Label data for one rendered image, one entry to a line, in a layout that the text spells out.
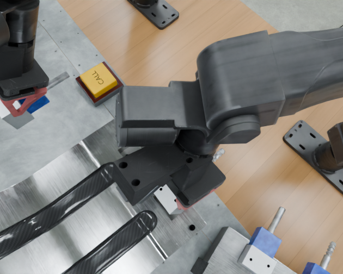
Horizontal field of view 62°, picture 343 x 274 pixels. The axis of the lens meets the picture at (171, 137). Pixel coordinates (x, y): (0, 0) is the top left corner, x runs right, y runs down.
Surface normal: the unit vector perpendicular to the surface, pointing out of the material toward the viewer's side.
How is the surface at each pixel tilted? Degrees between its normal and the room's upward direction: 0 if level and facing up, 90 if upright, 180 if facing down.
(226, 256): 0
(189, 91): 11
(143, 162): 22
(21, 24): 86
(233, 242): 0
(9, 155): 0
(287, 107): 87
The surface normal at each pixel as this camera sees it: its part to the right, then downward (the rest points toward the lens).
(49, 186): 0.04, -0.32
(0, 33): 0.93, 0.33
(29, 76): 0.43, -0.56
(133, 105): 0.25, -0.34
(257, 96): -0.21, -0.30
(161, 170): 0.21, -0.62
